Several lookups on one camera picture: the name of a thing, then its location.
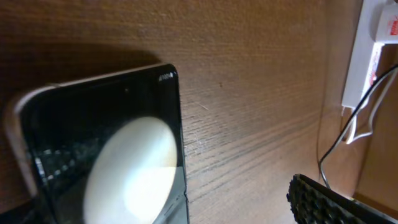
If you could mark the white power strip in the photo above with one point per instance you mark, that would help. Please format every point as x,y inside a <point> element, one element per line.
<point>365,54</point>

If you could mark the black Galaxy flip phone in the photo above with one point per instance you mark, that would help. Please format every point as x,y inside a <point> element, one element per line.
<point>106,149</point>

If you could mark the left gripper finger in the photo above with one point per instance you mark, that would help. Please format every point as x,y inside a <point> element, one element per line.
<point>313,203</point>

